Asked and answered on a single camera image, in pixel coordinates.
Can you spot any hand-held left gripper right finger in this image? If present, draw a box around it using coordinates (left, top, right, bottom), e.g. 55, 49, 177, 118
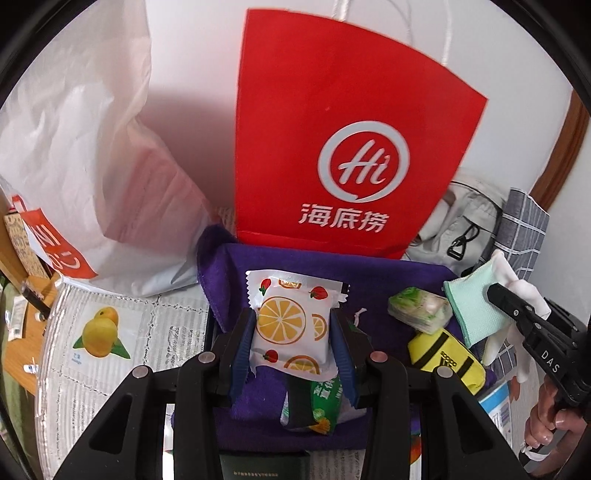
330, 309, 529, 480

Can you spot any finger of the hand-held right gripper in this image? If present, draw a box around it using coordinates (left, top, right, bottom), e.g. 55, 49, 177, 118
486, 282, 548, 342

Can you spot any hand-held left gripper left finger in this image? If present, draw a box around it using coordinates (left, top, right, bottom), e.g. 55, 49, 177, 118
53, 308, 258, 480

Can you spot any mint green cloth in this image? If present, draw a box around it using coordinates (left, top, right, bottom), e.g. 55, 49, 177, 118
443, 262, 513, 349

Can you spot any dark green snack packet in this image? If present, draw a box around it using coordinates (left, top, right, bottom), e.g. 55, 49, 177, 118
279, 374, 345, 435

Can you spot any orange slice print packet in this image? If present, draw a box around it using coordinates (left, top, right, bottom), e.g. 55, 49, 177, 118
245, 270, 352, 377

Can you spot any purple fabric basket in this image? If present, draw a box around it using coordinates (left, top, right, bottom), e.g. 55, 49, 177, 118
171, 224, 497, 450

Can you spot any yellow zip pouch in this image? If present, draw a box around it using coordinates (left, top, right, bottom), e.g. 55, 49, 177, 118
407, 327, 485, 395

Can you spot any green and white packet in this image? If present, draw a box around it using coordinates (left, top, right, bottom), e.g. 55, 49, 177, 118
387, 286, 454, 335

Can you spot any person's right hand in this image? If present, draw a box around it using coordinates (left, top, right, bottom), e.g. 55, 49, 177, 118
524, 381, 586, 452

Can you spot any blue tissue pack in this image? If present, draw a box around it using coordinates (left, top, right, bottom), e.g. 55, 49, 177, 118
478, 381, 513, 455

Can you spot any grey checked cushion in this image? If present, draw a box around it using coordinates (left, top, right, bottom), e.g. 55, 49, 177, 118
480, 187, 551, 398

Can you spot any beige canvas bag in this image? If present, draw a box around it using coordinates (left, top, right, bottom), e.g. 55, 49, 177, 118
406, 173, 506, 278

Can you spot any fruit print tablecloth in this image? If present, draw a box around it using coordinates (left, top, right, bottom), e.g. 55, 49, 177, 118
34, 205, 522, 480

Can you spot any small white packet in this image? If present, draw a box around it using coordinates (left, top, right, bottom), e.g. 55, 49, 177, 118
4, 295, 26, 342

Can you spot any patterned brown box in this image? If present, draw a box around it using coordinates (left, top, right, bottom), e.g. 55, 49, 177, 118
2, 210, 63, 282

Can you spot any white plastic shopping bag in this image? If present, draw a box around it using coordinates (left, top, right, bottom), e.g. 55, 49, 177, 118
0, 0, 218, 298

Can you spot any red paper bag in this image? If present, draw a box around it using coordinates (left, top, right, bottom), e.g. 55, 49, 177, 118
235, 0, 489, 260

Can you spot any brown wooden door frame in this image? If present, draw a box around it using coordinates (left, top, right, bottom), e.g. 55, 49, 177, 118
529, 90, 591, 208

